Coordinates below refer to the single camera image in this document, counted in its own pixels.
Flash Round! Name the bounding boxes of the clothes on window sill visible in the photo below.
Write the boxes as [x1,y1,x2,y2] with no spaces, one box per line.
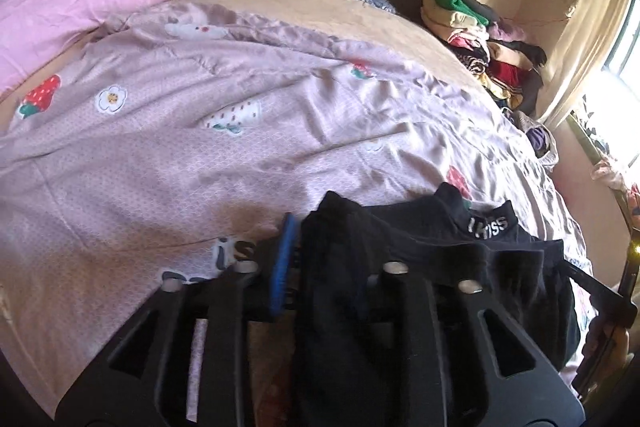
[569,95,640,233]

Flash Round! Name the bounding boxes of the beige mattress sheet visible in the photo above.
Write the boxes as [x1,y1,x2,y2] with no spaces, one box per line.
[0,0,482,134]

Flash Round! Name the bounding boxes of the right hand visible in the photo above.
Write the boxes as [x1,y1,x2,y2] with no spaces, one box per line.
[560,314,630,391]

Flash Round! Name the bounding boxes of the black shirt with orange cuffs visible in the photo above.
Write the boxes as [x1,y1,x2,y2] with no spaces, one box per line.
[288,183,580,426]

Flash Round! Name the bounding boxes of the pink blanket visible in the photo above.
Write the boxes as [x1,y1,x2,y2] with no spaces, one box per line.
[1,0,168,98]

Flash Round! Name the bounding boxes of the cream curtain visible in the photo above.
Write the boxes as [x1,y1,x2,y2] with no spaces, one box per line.
[536,0,630,130]

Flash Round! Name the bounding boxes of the pile of folded clothes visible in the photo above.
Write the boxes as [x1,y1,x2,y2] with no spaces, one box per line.
[420,0,548,117]

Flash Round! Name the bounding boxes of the lilac strawberry print bedsheet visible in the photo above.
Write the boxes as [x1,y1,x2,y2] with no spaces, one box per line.
[1,0,590,414]

